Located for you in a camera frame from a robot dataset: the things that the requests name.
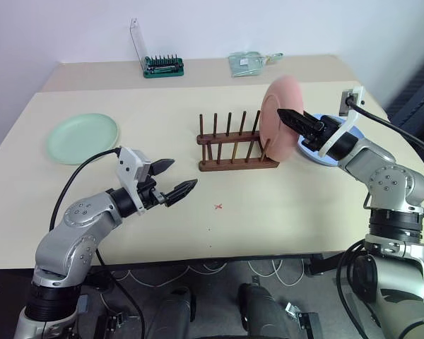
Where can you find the dark rounded robot leg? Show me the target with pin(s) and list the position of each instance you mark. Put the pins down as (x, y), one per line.
(261, 310)
(173, 314)

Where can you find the blue plate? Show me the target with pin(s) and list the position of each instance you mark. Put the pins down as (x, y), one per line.
(312, 157)

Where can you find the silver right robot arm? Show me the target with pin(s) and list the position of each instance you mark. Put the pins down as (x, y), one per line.
(392, 180)

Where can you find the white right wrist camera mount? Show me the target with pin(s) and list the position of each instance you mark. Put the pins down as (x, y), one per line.
(355, 95)

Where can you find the green plate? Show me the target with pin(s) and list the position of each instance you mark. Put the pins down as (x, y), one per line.
(81, 136)

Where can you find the clear plastic bag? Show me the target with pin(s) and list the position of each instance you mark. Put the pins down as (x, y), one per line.
(244, 64)

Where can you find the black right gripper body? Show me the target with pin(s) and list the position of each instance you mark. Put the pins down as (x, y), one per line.
(325, 129)

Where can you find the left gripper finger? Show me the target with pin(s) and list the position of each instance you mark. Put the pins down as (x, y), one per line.
(182, 190)
(163, 165)

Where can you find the pink plate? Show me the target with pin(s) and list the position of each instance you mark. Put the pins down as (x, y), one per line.
(279, 141)

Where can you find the wooden dish rack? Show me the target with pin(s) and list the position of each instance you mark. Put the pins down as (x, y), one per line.
(233, 165)

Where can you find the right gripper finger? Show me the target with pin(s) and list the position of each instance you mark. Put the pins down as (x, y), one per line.
(298, 121)

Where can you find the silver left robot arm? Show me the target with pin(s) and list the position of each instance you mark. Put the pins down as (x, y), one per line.
(74, 215)

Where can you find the black table frame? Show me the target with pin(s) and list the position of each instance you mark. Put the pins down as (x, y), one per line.
(314, 265)

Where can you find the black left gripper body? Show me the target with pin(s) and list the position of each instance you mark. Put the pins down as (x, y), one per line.
(150, 197)

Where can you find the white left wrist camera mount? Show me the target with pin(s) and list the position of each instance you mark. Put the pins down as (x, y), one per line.
(127, 166)

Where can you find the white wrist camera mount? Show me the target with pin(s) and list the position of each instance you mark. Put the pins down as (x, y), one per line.
(355, 95)
(127, 166)

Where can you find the green screwdriver bit set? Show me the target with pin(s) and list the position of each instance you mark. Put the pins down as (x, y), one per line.
(162, 72)

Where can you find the dark ribbed object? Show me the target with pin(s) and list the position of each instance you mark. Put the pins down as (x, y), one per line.
(415, 88)

